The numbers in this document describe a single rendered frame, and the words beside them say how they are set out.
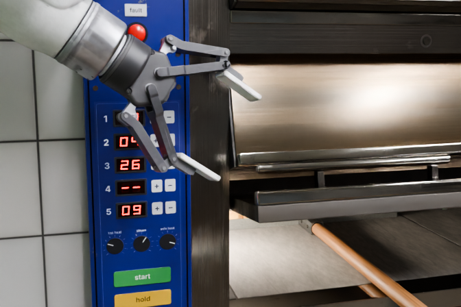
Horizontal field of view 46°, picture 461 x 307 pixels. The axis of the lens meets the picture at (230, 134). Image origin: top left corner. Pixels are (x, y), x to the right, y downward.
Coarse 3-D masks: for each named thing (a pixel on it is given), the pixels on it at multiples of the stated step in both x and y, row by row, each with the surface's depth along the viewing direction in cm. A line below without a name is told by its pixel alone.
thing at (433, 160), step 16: (320, 160) 85; (336, 160) 85; (352, 160) 86; (368, 160) 86; (384, 160) 87; (400, 160) 88; (416, 160) 88; (432, 160) 89; (448, 160) 90; (320, 176) 84; (432, 176) 89
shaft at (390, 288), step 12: (312, 228) 135; (324, 228) 132; (324, 240) 128; (336, 240) 124; (336, 252) 123; (348, 252) 117; (360, 264) 112; (372, 264) 110; (372, 276) 107; (384, 276) 104; (384, 288) 102; (396, 288) 99; (396, 300) 98; (408, 300) 95
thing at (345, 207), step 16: (448, 192) 86; (240, 208) 87; (256, 208) 79; (272, 208) 78; (288, 208) 79; (304, 208) 80; (320, 208) 80; (336, 208) 81; (352, 208) 81; (368, 208) 82; (384, 208) 83; (400, 208) 83; (416, 208) 84; (432, 208) 85
